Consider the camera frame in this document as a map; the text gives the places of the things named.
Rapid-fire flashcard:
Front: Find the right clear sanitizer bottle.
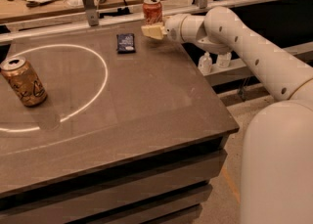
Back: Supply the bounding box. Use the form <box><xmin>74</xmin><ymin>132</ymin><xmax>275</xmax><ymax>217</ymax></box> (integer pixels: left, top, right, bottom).
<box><xmin>216</xmin><ymin>53</ymin><xmax>232</xmax><ymax>68</ymax></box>

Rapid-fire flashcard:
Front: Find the blue rxbar blueberry packet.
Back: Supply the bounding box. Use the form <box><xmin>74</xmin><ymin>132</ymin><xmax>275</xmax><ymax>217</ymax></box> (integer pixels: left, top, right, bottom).
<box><xmin>116</xmin><ymin>33</ymin><xmax>136</xmax><ymax>54</ymax></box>

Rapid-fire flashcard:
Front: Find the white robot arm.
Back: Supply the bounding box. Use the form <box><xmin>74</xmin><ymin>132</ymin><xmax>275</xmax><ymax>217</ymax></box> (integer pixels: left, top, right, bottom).
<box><xmin>141</xmin><ymin>7</ymin><xmax>313</xmax><ymax>224</ymax></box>

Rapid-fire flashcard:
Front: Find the aluminium frame rail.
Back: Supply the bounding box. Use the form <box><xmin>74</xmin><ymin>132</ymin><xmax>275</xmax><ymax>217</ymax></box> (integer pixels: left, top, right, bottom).
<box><xmin>0</xmin><ymin>0</ymin><xmax>313</xmax><ymax>45</ymax></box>

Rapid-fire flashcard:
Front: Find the red coke can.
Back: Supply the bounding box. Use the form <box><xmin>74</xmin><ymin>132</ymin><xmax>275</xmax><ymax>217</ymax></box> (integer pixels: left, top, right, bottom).
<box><xmin>143</xmin><ymin>0</ymin><xmax>162</xmax><ymax>24</ymax></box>

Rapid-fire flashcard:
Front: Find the left metal bracket post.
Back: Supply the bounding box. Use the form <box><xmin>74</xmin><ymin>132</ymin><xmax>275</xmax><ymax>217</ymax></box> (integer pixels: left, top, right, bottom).
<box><xmin>82</xmin><ymin>0</ymin><xmax>99</xmax><ymax>26</ymax></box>

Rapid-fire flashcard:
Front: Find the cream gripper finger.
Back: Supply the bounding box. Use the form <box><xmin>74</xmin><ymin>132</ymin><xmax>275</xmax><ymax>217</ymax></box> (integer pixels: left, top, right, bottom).
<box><xmin>141</xmin><ymin>22</ymin><xmax>166</xmax><ymax>40</ymax></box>

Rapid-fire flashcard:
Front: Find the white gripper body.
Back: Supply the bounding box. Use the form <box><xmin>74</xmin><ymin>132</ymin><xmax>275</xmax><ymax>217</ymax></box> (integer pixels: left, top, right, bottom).
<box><xmin>164</xmin><ymin>14</ymin><xmax>208</xmax><ymax>44</ymax></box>

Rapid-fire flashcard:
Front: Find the grey drawer cabinet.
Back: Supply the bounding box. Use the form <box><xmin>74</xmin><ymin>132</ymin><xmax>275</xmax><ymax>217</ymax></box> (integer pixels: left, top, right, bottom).
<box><xmin>0</xmin><ymin>134</ymin><xmax>229</xmax><ymax>224</ymax></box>

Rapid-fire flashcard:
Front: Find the gold soda can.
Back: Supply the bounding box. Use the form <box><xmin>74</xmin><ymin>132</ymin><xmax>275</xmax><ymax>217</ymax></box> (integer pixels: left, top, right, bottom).
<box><xmin>1</xmin><ymin>56</ymin><xmax>47</xmax><ymax>107</ymax></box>

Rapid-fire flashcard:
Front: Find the clear sanitizer bottle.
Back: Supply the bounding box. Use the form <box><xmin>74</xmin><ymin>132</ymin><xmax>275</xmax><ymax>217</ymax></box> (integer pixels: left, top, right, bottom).
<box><xmin>216</xmin><ymin>53</ymin><xmax>232</xmax><ymax>68</ymax></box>
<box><xmin>198</xmin><ymin>52</ymin><xmax>212</xmax><ymax>75</ymax></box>

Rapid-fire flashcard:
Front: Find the left clear sanitizer bottle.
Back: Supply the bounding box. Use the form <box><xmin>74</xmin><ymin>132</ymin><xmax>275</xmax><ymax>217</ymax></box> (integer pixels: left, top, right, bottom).
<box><xmin>198</xmin><ymin>52</ymin><xmax>212</xmax><ymax>75</ymax></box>

